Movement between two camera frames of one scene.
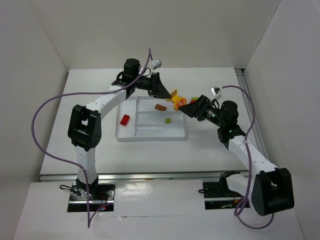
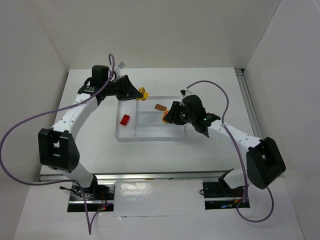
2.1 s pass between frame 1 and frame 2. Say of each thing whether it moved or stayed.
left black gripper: moved
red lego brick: stayed
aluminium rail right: stayed
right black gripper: moved
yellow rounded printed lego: moved
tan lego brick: stayed
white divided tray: stayed
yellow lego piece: moved
